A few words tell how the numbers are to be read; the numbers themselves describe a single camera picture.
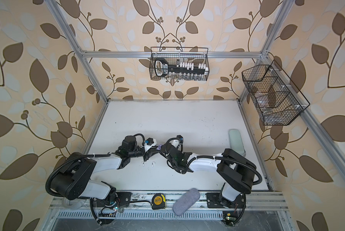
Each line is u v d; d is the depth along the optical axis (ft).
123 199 2.43
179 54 2.94
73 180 1.45
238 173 1.43
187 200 2.33
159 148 2.74
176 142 2.58
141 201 2.44
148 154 2.53
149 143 2.42
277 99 2.41
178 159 2.13
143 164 2.84
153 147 2.48
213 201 2.40
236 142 3.07
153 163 2.84
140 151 2.52
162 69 2.76
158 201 2.37
